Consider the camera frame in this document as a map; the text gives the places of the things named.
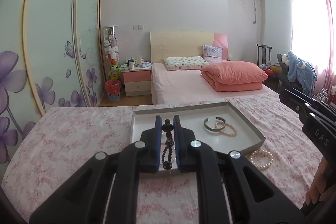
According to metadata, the floral glass wardrobe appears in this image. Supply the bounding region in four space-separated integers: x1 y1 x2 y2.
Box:
0 0 106 162

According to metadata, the pink beige nightstand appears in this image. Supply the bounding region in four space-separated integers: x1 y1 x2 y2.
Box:
121 66 151 97

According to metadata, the beige pink headboard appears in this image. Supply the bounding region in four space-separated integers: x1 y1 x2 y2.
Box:
150 31 228 63

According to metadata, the black bead bracelet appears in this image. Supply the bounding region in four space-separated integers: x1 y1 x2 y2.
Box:
160 119 175 171

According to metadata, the lilac small pillow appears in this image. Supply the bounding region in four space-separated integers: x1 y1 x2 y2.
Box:
202 45 223 64

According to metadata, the red lined waste basket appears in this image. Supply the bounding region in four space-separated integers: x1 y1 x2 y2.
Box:
104 80 121 102

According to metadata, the pink pearl bracelet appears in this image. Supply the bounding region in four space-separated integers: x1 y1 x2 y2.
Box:
214 120 238 139

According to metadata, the folded coral duvet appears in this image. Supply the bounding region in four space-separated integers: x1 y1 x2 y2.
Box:
201 61 268 92

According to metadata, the wide silver cuff bangle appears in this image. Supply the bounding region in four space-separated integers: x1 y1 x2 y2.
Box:
203 116 227 132

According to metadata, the plush toy display tube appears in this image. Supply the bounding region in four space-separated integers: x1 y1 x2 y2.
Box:
102 25 120 80

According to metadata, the white pearl bracelet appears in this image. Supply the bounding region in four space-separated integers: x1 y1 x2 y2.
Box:
248 148 275 170

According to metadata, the grey cardboard tray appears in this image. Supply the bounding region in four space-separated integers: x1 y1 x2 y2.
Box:
130 102 265 156

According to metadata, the bed with pink sheet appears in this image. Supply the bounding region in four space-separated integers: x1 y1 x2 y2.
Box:
151 63 278 105

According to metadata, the dark wooden chair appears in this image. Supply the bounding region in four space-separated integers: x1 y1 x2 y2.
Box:
256 44 272 66

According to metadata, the white wall switch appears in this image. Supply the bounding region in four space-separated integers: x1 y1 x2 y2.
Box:
133 24 144 31

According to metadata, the floral white pillow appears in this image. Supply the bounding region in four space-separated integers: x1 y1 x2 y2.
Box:
164 56 209 71

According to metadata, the right human hand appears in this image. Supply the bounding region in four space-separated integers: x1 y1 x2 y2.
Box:
305 157 335 205

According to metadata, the blue plush garment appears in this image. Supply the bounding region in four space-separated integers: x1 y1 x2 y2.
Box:
287 51 317 97

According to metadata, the pink curtain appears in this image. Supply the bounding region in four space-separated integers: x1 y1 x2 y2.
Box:
291 0 335 93

